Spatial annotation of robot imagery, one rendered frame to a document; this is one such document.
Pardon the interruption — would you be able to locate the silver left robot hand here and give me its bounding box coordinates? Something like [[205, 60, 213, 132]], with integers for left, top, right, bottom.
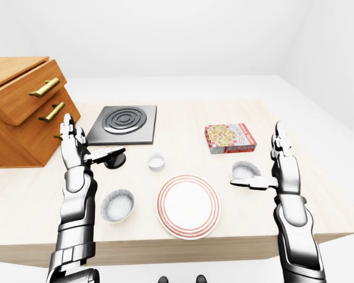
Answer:
[[59, 113, 126, 170]]

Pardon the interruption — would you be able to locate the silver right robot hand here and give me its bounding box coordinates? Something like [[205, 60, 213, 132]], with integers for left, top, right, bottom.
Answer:
[[230, 121, 302, 195]]

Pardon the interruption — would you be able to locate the patterned grey bowl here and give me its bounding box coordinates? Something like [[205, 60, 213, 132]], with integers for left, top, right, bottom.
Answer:
[[100, 189, 135, 224], [231, 160, 262, 180]]

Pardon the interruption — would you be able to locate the flat dark stove plate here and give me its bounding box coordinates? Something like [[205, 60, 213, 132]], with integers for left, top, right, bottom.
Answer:
[[86, 105, 158, 146]]

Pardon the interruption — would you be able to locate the white plate with red rings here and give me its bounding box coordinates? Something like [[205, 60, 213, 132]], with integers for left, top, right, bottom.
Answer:
[[156, 174, 221, 240]]

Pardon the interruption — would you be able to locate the wooden cabinet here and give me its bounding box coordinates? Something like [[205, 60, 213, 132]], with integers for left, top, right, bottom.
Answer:
[[0, 56, 81, 169]]

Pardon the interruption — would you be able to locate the printed cookie box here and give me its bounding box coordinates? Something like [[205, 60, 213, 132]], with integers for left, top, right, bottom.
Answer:
[[204, 123, 258, 154]]

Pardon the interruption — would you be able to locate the small white ramekin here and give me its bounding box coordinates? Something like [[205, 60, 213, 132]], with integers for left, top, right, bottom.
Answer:
[[147, 152, 166, 172]]

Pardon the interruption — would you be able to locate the long brass drawer handle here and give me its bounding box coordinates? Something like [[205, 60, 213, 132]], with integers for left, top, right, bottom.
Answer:
[[28, 77, 61, 98]]

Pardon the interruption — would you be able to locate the wooden drawer with long handle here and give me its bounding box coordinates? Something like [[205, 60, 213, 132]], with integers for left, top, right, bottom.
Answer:
[[0, 59, 68, 127]]

